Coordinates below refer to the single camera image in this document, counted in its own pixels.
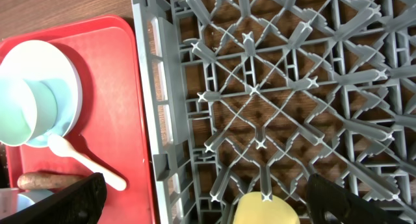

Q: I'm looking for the light green cup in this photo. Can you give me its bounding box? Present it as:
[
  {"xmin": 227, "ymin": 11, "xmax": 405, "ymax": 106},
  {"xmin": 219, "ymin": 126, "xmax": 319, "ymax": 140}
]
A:
[{"xmin": 1, "ymin": 76, "xmax": 58, "ymax": 146}]

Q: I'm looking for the grey dishwasher rack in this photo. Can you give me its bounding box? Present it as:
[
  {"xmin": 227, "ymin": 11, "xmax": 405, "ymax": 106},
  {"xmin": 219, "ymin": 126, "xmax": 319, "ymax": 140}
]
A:
[{"xmin": 131, "ymin": 0, "xmax": 415, "ymax": 223}]

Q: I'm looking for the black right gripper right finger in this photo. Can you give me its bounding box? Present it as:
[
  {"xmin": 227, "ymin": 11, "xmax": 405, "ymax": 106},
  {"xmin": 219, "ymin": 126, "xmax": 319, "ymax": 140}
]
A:
[{"xmin": 306, "ymin": 173, "xmax": 406, "ymax": 224}]

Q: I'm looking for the yellow plastic cup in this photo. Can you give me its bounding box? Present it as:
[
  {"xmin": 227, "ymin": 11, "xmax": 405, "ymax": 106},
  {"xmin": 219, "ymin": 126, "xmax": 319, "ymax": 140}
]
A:
[{"xmin": 233, "ymin": 192, "xmax": 300, "ymax": 224}]

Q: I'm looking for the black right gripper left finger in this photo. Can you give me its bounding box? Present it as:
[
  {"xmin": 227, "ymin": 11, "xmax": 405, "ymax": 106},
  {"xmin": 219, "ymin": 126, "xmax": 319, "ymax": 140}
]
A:
[{"xmin": 1, "ymin": 173, "xmax": 107, "ymax": 224}]

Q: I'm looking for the brown sausage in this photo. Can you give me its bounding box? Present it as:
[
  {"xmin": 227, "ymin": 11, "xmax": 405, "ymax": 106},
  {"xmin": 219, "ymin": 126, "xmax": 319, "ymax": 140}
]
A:
[{"xmin": 17, "ymin": 172, "xmax": 83, "ymax": 190}]

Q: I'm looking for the light blue plate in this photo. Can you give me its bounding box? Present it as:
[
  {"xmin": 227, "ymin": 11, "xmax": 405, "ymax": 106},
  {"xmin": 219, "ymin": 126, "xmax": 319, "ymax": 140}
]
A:
[{"xmin": 1, "ymin": 40, "xmax": 83, "ymax": 148}]

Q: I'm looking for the white plastic spoon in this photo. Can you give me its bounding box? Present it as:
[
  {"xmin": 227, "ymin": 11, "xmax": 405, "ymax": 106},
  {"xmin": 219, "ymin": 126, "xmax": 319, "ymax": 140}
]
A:
[{"xmin": 47, "ymin": 134, "xmax": 127, "ymax": 191}]

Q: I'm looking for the light blue bowl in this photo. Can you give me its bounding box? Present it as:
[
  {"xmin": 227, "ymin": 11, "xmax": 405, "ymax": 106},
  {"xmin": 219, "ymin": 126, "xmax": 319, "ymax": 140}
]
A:
[{"xmin": 1, "ymin": 188, "xmax": 54, "ymax": 216}]

